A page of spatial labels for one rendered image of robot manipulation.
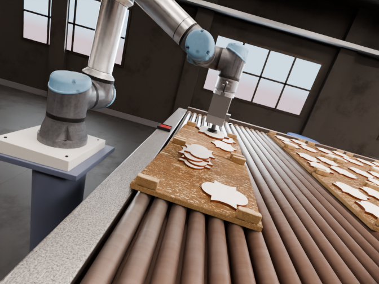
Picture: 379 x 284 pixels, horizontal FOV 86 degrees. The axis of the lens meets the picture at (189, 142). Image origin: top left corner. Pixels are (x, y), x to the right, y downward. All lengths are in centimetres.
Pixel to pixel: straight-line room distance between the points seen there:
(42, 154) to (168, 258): 49
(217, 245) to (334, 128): 473
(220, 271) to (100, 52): 75
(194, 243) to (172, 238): 5
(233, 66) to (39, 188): 76
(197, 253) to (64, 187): 55
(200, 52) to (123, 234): 46
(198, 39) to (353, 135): 491
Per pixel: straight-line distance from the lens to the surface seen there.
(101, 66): 85
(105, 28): 85
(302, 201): 88
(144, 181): 54
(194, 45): 58
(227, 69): 72
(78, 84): 74
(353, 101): 515
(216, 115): 72
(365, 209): 102
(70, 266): 41
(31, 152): 76
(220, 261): 45
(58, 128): 77
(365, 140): 549
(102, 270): 40
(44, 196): 87
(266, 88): 439
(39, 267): 41
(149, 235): 45
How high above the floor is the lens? 123
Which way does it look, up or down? 18 degrees down
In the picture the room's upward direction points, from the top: 16 degrees clockwise
